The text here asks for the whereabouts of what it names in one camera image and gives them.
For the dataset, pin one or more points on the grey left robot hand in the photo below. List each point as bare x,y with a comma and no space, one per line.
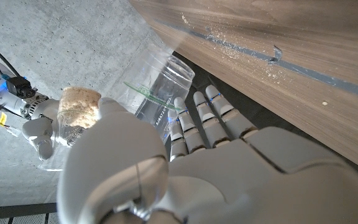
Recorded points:
228,180

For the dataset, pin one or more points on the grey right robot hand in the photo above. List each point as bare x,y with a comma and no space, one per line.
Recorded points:
39,130

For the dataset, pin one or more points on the clear cup with sugar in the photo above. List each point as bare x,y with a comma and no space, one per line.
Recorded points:
78,105

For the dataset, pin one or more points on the clear plastic cup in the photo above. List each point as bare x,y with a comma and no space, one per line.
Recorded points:
163,84

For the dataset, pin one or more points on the black backdrop curtain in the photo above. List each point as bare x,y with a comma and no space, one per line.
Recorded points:
259,109

